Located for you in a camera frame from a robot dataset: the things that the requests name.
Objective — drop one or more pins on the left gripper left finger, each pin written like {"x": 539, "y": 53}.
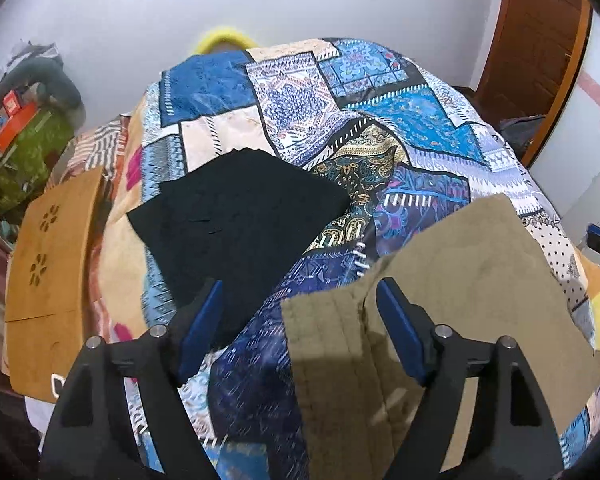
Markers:
{"x": 90, "y": 435}

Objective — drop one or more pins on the blue patchwork bedspread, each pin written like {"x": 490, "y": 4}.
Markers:
{"x": 408, "y": 147}

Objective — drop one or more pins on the wooden lap desk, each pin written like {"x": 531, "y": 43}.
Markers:
{"x": 46, "y": 315}

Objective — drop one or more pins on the orange box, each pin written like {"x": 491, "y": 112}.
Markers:
{"x": 16, "y": 124}

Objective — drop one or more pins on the folded black garment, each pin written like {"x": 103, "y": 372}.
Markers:
{"x": 243, "y": 219}

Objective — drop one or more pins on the striped blanket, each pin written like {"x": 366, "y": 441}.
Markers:
{"x": 102, "y": 147}

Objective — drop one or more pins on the brown wooden door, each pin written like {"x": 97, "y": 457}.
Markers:
{"x": 534, "y": 58}

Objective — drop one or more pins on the yellow curved headboard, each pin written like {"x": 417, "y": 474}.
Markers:
{"x": 222, "y": 39}

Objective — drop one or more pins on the olive khaki pants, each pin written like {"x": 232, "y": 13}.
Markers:
{"x": 456, "y": 357}

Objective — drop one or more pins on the green patterned bag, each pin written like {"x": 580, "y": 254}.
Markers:
{"x": 26, "y": 164}

